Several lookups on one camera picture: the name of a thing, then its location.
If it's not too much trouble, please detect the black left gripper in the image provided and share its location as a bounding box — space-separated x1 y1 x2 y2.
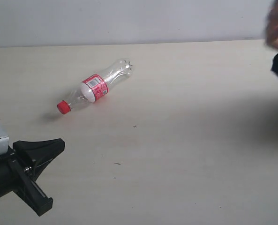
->
0 138 65 216

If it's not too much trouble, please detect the clear red-label cola bottle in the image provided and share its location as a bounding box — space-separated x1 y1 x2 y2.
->
57 59 133 114

